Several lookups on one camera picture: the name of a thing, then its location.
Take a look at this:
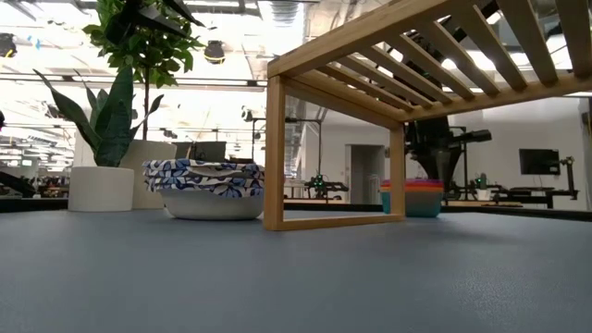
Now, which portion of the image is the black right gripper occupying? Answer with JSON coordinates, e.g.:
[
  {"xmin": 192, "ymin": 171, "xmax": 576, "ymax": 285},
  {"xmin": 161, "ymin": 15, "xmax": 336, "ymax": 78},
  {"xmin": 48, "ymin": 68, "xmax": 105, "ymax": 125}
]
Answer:
[{"xmin": 404, "ymin": 115, "xmax": 492, "ymax": 186}]

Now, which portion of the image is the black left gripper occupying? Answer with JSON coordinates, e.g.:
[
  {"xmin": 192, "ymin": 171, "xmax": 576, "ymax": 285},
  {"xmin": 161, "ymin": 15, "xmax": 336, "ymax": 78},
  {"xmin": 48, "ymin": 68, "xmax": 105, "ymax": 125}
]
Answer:
[{"xmin": 115, "ymin": 0, "xmax": 206, "ymax": 39}]

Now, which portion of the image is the orange plastic bowl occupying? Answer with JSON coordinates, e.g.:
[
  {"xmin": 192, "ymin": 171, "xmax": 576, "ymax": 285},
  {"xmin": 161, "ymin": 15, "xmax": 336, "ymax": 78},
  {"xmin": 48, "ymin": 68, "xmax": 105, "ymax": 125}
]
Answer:
[{"xmin": 381, "ymin": 184, "xmax": 444, "ymax": 194}]

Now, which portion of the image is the pink plastic bowl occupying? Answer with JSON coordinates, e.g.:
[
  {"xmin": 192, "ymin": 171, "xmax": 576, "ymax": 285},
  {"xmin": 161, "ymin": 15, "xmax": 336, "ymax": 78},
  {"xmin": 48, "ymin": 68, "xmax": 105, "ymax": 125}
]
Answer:
[{"xmin": 381, "ymin": 179, "xmax": 444, "ymax": 188}]

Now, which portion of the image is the teal plastic bowl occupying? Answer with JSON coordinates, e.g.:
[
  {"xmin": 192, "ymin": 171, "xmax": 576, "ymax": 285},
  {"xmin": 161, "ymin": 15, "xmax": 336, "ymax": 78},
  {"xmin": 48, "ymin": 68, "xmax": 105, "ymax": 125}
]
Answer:
[{"xmin": 381, "ymin": 191, "xmax": 443, "ymax": 218}]

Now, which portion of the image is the blue patterned paper bowl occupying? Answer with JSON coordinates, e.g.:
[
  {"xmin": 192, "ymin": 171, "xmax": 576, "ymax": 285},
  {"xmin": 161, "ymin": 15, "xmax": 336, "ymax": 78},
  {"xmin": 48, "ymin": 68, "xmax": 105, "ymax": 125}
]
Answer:
[
  {"xmin": 142, "ymin": 158, "xmax": 265, "ymax": 176},
  {"xmin": 145, "ymin": 180, "xmax": 265, "ymax": 221}
]

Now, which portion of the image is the wooden slatted shelf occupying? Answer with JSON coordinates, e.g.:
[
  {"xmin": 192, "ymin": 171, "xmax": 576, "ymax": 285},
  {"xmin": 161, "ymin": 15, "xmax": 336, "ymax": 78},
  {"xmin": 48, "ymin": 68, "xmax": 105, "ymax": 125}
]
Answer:
[{"xmin": 262, "ymin": 0, "xmax": 592, "ymax": 232}]

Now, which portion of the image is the leafy green plant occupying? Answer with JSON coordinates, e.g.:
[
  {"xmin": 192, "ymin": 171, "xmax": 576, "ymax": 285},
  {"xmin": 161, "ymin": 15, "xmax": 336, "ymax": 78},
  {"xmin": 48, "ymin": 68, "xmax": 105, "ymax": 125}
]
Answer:
[{"xmin": 81, "ymin": 0, "xmax": 207, "ymax": 141}]

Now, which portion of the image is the grey door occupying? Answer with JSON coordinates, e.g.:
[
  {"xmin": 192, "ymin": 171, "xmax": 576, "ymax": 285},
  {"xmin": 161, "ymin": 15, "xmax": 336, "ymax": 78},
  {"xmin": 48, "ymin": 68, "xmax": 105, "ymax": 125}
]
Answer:
[{"xmin": 350, "ymin": 143, "xmax": 386, "ymax": 204}]

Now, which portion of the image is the black background robot station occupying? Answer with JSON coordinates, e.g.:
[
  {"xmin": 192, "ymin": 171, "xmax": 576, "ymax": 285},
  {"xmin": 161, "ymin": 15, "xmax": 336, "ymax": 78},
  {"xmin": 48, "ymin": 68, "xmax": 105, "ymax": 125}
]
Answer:
[{"xmin": 471, "ymin": 155, "xmax": 580, "ymax": 209}]

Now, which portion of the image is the dark green snake plant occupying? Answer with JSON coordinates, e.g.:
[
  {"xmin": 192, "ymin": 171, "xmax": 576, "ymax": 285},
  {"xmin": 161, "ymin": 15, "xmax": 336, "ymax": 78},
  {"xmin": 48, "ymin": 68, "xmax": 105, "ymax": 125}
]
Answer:
[{"xmin": 31, "ymin": 64, "xmax": 166, "ymax": 168}]

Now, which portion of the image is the large white plant pot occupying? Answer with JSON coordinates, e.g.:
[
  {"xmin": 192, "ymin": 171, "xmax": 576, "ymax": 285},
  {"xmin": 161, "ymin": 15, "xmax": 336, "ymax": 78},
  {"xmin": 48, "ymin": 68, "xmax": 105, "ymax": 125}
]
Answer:
[{"xmin": 120, "ymin": 138, "xmax": 178, "ymax": 210}]

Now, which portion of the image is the grey computer monitor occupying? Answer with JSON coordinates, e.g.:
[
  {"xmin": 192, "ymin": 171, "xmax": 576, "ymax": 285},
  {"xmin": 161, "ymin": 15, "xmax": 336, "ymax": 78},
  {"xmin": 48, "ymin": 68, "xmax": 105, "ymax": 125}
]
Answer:
[{"xmin": 174, "ymin": 141, "xmax": 228, "ymax": 163}]

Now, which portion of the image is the small white plant pot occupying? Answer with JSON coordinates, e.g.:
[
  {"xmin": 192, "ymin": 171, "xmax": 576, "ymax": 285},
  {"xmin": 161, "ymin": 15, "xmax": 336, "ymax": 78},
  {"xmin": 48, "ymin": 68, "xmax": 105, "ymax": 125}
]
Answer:
[{"xmin": 68, "ymin": 165, "xmax": 136, "ymax": 213}]

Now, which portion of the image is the black wall monitor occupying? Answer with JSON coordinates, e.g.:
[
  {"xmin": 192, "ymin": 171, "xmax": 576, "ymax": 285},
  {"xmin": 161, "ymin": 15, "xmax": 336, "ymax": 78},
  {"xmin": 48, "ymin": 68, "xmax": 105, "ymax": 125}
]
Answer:
[{"xmin": 518, "ymin": 148, "xmax": 561, "ymax": 176}]

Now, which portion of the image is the thin black stand frame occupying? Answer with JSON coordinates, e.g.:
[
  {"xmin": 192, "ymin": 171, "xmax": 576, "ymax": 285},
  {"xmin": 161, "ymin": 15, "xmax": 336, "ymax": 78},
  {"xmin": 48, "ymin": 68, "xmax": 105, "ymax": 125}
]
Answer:
[{"xmin": 251, "ymin": 116, "xmax": 324, "ymax": 177}]

